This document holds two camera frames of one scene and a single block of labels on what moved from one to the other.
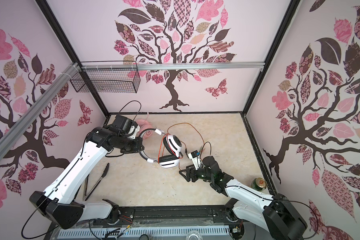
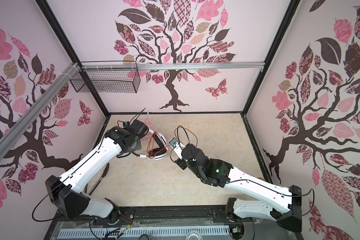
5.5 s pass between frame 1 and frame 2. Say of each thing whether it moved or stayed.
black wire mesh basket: stayed
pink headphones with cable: stayed
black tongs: stayed
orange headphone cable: moved
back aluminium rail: stayed
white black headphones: moved
